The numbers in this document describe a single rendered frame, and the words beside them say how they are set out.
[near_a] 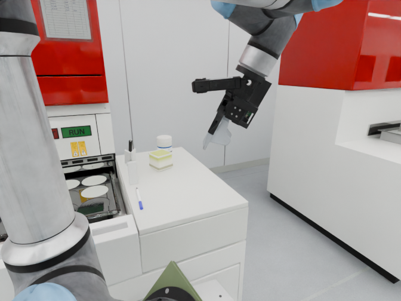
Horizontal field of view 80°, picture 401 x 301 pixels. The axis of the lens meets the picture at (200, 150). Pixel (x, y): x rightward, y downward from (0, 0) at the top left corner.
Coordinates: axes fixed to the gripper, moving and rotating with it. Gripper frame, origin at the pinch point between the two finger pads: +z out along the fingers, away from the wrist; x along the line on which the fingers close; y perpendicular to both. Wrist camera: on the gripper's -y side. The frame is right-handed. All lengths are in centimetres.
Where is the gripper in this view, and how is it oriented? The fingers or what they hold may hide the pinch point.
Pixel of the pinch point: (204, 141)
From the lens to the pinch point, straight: 60.4
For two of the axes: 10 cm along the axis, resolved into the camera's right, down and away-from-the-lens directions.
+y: 8.9, 4.6, 0.0
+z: -4.3, 8.3, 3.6
